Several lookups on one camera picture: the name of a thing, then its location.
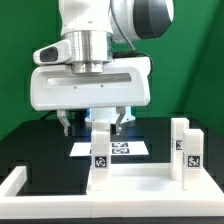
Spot white desk tabletop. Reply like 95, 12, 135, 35
86, 163, 224, 204

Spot white U-shaped fence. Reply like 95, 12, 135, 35
0, 166, 224, 219

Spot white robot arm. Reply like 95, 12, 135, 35
30, 0, 174, 136

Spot black cables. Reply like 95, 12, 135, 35
39, 111, 61, 121

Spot fiducial marker sheet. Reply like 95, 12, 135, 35
70, 141, 149, 157

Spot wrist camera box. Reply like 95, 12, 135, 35
33, 39, 72, 66

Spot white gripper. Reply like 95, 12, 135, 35
30, 57, 151, 136

